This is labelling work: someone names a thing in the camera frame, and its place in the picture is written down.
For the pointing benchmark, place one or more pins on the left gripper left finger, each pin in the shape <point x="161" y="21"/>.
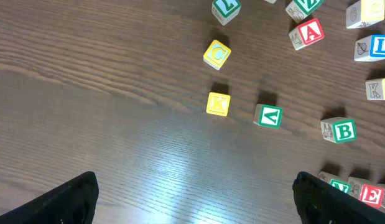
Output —
<point x="73" y="202"/>

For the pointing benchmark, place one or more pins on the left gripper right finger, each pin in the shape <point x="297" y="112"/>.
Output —
<point x="319" y="202"/>

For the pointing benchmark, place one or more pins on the green N block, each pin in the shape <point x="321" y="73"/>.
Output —
<point x="335" y="181"/>

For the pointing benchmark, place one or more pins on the red E block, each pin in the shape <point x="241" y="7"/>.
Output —
<point x="366" y="192"/>

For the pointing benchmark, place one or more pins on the yellow O block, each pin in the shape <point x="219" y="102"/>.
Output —
<point x="375" y="89"/>

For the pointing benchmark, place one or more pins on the blue L block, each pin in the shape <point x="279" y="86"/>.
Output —
<point x="370" y="48"/>

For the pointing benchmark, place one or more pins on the red A block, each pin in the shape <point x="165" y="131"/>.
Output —
<point x="306" y="34"/>

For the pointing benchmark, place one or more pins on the green B block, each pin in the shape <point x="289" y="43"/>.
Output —
<point x="338" y="129"/>

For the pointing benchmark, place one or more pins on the green V block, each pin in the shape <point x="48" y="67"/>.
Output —
<point x="268" y="116"/>

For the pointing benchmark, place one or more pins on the yellow K block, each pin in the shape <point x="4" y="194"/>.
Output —
<point x="218" y="104"/>

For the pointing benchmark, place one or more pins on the yellow C block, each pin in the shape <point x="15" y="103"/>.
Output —
<point x="216" y="54"/>

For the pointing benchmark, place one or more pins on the yellow S block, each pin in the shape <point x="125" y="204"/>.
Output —
<point x="365" y="13"/>

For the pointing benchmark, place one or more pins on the green Z block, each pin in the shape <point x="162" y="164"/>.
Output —
<point x="298" y="10"/>

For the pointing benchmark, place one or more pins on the green J block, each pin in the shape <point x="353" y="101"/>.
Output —
<point x="271" y="1"/>

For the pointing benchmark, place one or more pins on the green L block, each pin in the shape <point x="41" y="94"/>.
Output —
<point x="225" y="10"/>

